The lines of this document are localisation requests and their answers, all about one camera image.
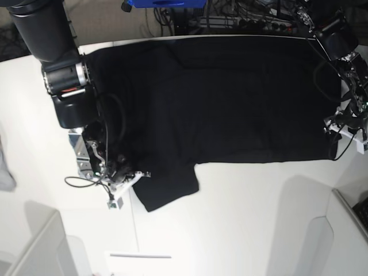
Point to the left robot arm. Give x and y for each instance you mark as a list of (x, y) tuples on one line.
[(327, 24)]

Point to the blue plastic box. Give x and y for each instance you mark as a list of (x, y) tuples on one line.
[(142, 4)]

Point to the black keyboard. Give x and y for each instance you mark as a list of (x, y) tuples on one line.
[(360, 210)]

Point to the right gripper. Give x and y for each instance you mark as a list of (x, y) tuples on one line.
[(119, 176)]

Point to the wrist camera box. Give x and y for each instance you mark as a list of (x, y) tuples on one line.
[(361, 146), (116, 203)]

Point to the grey partition right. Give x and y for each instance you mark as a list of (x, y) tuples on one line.
[(335, 243)]

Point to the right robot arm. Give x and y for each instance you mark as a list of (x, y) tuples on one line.
[(96, 121)]

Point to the grey partition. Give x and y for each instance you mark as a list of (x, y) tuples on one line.
[(37, 244), (335, 243)]

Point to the grey partition left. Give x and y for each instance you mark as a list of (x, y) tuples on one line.
[(37, 244)]

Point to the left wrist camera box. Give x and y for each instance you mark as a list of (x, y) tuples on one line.
[(361, 146)]

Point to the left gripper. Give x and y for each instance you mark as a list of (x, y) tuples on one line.
[(346, 121)]

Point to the black T-shirt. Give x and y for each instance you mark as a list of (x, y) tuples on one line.
[(238, 99)]

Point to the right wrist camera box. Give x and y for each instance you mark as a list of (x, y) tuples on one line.
[(116, 203)]

